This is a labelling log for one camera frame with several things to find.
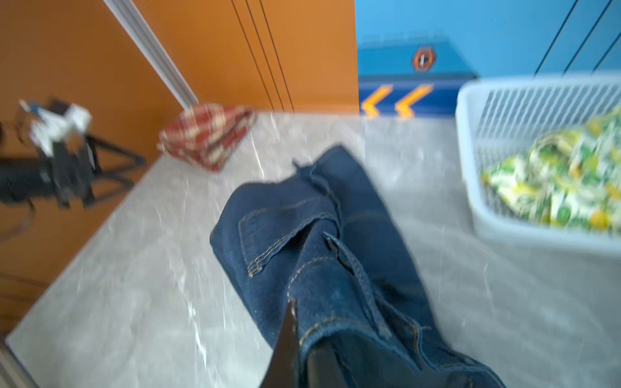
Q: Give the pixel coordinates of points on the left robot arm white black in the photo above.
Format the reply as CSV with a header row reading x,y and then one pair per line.
x,y
25,179

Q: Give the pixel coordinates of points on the lemon print skirt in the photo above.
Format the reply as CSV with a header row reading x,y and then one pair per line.
x,y
568,179

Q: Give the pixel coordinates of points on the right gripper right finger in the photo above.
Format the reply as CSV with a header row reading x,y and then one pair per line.
x,y
323,370

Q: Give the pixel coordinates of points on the dark blue denim skirt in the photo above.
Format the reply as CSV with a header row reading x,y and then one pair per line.
x,y
324,238

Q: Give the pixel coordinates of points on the red plaid skirt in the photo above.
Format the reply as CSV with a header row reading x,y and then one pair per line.
x,y
206,135

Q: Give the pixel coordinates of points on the white plastic laundry basket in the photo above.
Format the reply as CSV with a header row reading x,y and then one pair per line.
x,y
499,118

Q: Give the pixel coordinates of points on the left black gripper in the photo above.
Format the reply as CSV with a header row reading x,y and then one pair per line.
x,y
73,174

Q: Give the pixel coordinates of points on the left aluminium corner post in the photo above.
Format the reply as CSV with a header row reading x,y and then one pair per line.
x,y
137,28

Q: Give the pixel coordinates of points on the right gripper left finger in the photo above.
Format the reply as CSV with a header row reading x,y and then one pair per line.
x,y
283,369

